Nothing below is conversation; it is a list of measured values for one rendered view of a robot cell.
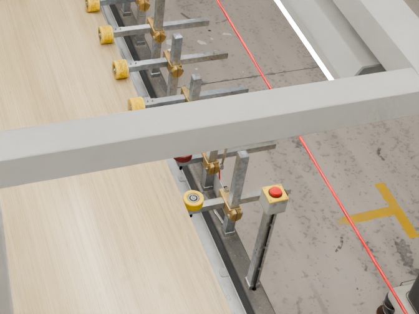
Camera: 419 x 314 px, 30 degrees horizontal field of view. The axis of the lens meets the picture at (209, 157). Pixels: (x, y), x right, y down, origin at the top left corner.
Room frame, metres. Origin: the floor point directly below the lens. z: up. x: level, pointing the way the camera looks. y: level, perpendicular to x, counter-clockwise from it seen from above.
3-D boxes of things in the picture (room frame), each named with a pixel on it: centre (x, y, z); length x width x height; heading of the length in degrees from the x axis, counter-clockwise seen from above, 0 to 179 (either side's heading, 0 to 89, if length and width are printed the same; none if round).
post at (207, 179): (2.23, -0.01, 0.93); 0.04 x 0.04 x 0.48; 26
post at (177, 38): (2.67, 0.21, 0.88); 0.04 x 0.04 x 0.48; 26
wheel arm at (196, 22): (2.94, 0.33, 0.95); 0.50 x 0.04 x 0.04; 116
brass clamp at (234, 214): (2.02, -0.11, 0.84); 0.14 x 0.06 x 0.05; 26
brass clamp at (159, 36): (2.92, 0.34, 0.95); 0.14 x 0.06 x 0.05; 26
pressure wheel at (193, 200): (1.97, 0.04, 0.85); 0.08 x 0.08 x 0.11
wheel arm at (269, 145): (2.30, -0.07, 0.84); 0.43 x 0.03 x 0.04; 116
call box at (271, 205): (1.77, -0.23, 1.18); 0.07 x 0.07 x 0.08; 26
